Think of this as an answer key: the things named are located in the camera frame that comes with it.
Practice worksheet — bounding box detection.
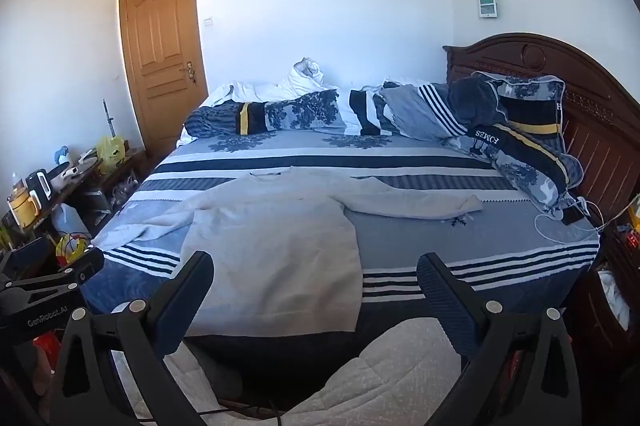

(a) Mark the yellow plastic bag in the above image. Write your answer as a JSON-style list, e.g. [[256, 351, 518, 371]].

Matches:
[[96, 135, 126, 168]]

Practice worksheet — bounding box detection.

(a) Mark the black and white appliance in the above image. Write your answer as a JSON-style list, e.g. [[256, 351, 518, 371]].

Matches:
[[25, 170, 53, 202]]

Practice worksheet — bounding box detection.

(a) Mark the yellow pot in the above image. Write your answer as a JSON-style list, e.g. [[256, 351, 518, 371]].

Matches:
[[7, 189, 41, 229]]

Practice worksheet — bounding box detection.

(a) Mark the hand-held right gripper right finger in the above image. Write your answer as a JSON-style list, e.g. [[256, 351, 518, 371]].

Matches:
[[416, 252, 586, 426]]

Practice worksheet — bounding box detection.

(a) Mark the black phone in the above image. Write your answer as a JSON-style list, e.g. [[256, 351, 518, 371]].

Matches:
[[560, 206, 586, 227]]

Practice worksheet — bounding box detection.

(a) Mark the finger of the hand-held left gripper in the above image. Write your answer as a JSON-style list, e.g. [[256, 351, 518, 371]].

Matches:
[[59, 249, 106, 285]]

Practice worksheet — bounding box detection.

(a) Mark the beige knit sweater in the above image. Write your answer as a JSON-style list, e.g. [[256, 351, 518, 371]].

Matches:
[[120, 166, 483, 338]]

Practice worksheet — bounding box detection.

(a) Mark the dark wooden headboard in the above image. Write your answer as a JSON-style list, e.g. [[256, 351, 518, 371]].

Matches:
[[442, 32, 640, 227]]

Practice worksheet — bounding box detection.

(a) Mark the clear plastic jug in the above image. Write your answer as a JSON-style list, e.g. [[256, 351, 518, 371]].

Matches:
[[50, 203, 93, 239]]

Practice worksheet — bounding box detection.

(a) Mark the white duvet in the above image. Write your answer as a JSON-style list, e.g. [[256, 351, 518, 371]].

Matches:
[[200, 58, 341, 107]]

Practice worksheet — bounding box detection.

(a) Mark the dark wooden nightstand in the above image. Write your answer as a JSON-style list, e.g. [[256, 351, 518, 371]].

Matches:
[[570, 216, 640, 407]]

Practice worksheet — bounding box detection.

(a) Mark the white quilted blanket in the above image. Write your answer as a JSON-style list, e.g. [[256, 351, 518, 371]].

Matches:
[[112, 316, 466, 426]]

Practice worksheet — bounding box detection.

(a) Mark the blue striped bed sheet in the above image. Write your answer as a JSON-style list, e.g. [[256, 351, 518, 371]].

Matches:
[[80, 129, 601, 357]]

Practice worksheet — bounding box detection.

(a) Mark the navy and white pillow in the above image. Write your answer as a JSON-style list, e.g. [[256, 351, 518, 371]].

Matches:
[[347, 87, 396, 137]]

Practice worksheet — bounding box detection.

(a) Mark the yellow and red toy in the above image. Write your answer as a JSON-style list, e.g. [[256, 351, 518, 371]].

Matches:
[[55, 233, 91, 267]]

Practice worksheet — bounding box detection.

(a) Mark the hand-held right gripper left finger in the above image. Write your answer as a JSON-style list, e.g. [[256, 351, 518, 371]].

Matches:
[[47, 250, 216, 426]]

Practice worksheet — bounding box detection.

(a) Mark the white charging cable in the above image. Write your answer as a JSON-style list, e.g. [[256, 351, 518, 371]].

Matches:
[[535, 199, 640, 247]]

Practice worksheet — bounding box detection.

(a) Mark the dark blue fleece blanket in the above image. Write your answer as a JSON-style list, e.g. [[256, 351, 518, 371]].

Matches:
[[447, 76, 508, 129]]

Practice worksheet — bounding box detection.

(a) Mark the grey striped quilt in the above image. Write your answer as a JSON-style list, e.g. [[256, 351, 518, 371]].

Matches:
[[380, 79, 476, 142]]

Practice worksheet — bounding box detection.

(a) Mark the brown wooden door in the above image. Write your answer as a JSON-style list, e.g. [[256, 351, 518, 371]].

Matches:
[[118, 0, 210, 157]]

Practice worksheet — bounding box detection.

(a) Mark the thin metal rod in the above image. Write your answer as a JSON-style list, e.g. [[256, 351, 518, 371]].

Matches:
[[102, 99, 117, 139]]

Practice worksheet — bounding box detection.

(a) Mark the long blue yellow-striped pillow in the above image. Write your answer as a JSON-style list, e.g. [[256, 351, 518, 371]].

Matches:
[[184, 89, 346, 138]]

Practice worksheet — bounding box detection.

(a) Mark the dark wooden side table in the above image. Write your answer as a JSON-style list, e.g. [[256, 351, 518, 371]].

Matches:
[[0, 149, 146, 267]]

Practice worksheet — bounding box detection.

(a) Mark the blue patterned pillow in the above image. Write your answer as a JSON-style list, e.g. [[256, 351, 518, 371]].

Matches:
[[445, 71, 583, 212]]

